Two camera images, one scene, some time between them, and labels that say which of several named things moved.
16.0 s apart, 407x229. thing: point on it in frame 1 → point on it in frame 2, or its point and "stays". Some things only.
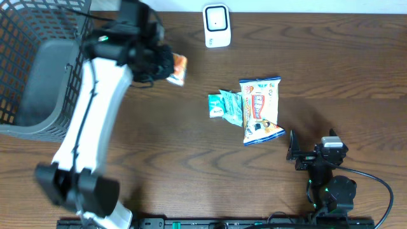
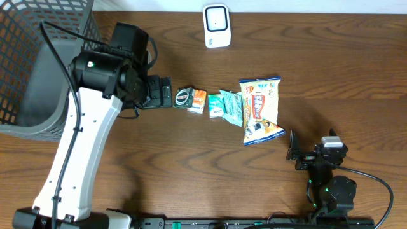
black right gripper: (305, 159) stays
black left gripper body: (163, 67) → (156, 92)
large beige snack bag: (260, 105) stays
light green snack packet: (232, 102) stays
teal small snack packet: (215, 105) stays
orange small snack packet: (180, 64) → (199, 99)
